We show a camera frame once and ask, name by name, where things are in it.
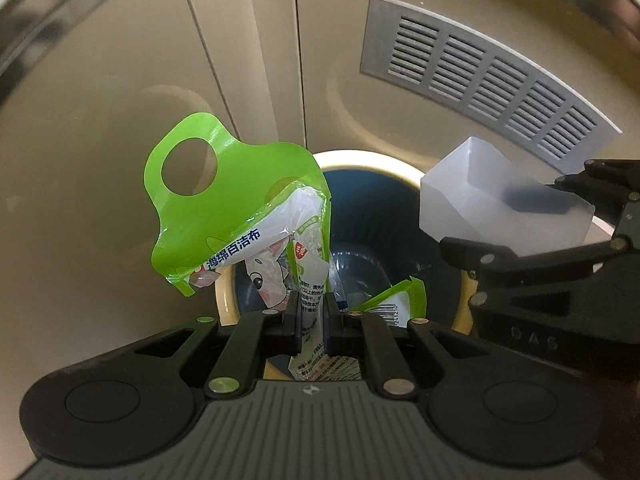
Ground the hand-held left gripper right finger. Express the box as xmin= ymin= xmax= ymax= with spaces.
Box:
xmin=324 ymin=292 xmax=496 ymax=401

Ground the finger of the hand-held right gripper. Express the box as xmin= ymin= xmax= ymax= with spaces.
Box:
xmin=554 ymin=159 xmax=640 ymax=257
xmin=439 ymin=236 xmax=627 ymax=307

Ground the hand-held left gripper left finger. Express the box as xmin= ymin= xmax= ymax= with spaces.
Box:
xmin=127 ymin=292 xmax=303 ymax=401

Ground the translucent plastic box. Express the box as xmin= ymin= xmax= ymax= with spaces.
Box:
xmin=419 ymin=136 xmax=596 ymax=261

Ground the cream trash bin blue inside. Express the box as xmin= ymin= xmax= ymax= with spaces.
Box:
xmin=214 ymin=149 xmax=481 ymax=381

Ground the green sponge package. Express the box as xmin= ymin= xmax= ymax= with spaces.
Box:
xmin=144 ymin=111 xmax=362 ymax=383

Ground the clear plastic wrapper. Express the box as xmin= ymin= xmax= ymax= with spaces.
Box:
xmin=327 ymin=254 xmax=392 ymax=311

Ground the small green barcode wrapper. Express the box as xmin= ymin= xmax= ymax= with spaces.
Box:
xmin=354 ymin=276 xmax=427 ymax=329

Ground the grey vent grille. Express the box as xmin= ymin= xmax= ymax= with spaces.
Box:
xmin=360 ymin=0 xmax=622 ymax=173

